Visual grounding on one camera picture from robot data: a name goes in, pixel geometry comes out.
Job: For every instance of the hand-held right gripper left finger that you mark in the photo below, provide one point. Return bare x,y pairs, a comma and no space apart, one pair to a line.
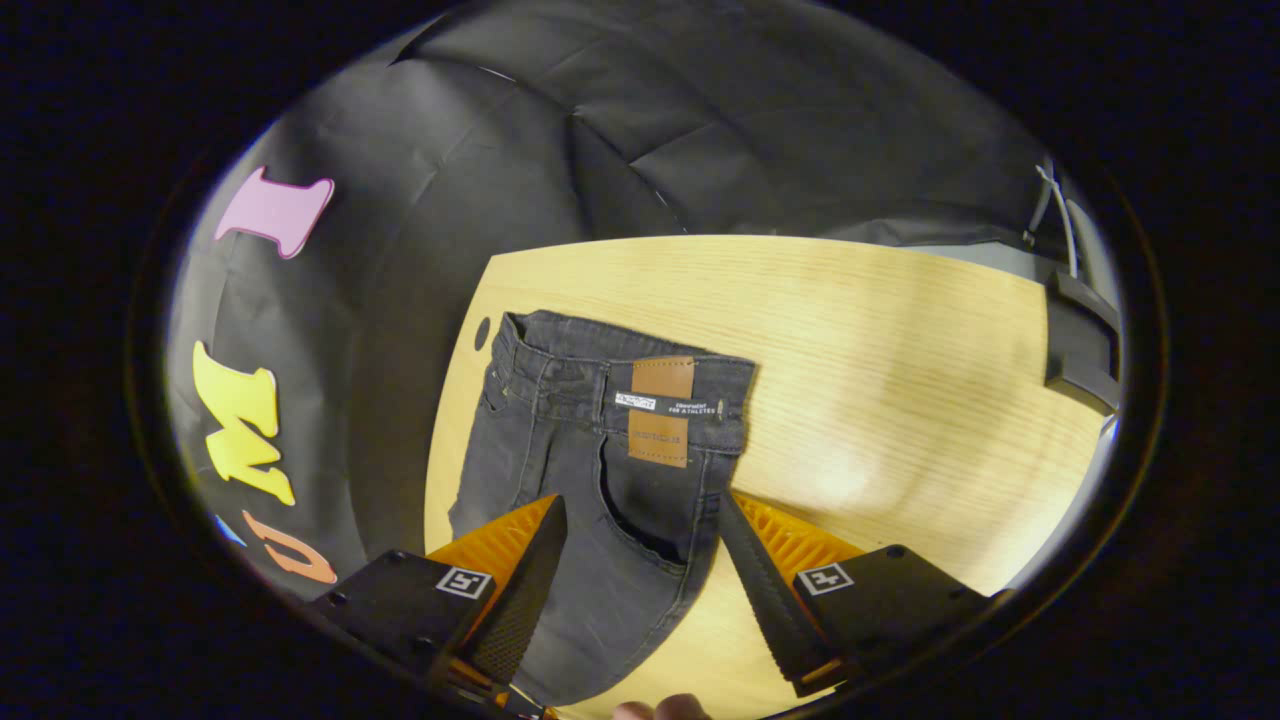
520,600

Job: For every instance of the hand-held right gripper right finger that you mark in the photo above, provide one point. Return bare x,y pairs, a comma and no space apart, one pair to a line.
765,600

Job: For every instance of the dark grey jeans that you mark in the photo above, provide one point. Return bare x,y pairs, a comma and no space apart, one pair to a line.
560,450

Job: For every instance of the black backdrop cloth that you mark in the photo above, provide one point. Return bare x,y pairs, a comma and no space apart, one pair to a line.
450,180

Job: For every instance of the black angular bracket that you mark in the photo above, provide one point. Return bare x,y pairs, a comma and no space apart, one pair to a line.
1080,340

